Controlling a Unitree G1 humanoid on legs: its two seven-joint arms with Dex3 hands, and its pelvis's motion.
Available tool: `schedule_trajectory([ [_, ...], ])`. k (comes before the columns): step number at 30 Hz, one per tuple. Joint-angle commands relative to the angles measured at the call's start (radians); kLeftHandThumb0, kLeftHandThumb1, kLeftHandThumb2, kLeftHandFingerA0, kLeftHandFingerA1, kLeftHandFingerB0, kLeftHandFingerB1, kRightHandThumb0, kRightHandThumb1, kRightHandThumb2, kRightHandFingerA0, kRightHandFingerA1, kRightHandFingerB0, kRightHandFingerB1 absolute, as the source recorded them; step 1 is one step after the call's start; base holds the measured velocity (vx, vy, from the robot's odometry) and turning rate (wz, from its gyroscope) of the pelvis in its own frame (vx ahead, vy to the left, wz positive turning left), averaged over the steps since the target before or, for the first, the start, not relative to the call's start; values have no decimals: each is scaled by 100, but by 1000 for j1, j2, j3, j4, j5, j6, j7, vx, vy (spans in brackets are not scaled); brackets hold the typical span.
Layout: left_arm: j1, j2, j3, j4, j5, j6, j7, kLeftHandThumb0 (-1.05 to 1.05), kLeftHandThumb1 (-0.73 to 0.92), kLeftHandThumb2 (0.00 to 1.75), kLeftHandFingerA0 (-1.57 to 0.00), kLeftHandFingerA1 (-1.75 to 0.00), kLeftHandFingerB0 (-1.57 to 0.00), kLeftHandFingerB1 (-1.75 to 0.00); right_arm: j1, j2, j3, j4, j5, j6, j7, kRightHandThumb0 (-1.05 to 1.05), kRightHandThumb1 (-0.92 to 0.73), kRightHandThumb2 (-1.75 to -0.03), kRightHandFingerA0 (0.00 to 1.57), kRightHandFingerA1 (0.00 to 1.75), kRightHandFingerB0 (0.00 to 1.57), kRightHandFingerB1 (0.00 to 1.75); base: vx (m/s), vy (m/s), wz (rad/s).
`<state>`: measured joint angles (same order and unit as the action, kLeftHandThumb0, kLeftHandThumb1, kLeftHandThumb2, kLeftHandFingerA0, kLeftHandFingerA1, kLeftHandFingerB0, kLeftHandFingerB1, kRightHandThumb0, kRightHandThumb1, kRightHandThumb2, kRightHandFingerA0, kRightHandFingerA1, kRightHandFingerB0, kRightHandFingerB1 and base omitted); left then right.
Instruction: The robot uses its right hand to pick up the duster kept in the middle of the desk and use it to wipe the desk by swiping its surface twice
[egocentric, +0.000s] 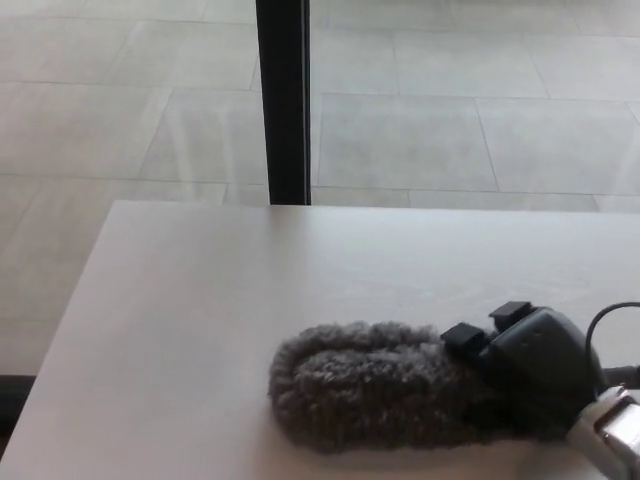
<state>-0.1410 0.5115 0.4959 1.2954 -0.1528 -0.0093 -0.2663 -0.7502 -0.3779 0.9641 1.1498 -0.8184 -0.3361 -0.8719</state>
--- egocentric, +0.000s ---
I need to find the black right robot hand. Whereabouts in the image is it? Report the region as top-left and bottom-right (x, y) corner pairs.
(439, 301), (609, 432)

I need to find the black vertical window frame post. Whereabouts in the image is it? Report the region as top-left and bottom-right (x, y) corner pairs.
(254, 0), (313, 207)

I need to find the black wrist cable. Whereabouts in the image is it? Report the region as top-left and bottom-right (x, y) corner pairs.
(583, 301), (640, 374)

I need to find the grey fluffy microfibre duster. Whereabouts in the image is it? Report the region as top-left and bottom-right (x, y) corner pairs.
(268, 321), (640, 456)

